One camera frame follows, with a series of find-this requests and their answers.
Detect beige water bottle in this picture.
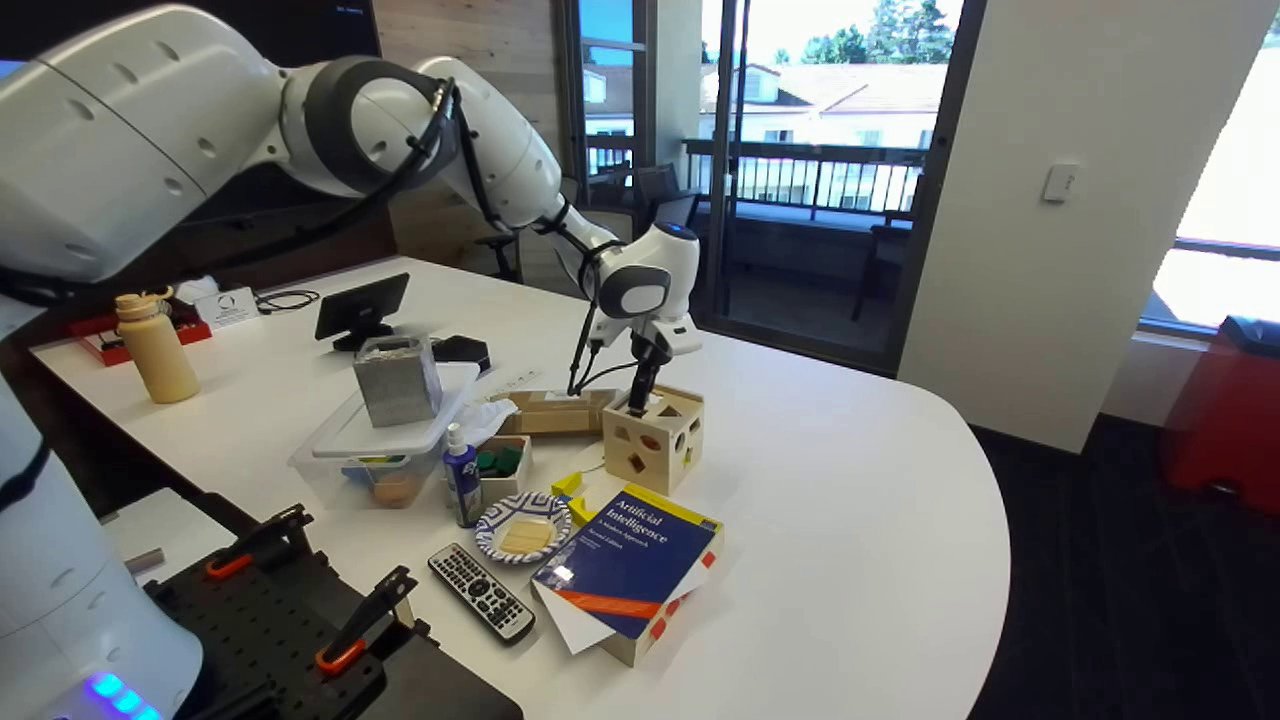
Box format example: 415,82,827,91
116,292,198,403

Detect patterned plate with food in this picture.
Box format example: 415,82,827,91
472,492,575,566

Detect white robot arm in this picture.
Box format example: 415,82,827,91
0,3,699,720

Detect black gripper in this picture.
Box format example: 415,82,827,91
629,321,672,416

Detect blue and yellow book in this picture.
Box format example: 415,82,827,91
530,487,721,664

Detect black tv remote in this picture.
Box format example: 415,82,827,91
429,545,537,645

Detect white wall switch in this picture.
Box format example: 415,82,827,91
1041,158,1079,203

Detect wooden tray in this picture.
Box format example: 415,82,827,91
505,392,610,435

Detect red cabinet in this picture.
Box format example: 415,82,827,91
1162,316,1280,512

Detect black clamp orange handle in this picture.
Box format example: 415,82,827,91
315,565,415,681

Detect black phone stand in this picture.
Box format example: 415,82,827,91
315,274,406,351

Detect wooden shape sorter box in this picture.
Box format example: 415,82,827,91
604,416,704,492

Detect black clamp orange tip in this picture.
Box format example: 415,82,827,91
198,504,313,580

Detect small cup green contents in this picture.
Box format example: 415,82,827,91
474,435,530,504

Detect grey metal grater box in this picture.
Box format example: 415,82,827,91
355,335,444,429

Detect red flat box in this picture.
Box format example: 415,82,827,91
66,308,213,368

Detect coiled cable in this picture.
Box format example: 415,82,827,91
253,284,325,321

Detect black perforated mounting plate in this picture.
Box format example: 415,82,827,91
153,552,523,720

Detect glue bottle blue label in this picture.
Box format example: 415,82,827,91
444,424,485,527

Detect clear plastic storage container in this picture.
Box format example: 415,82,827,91
294,365,486,506

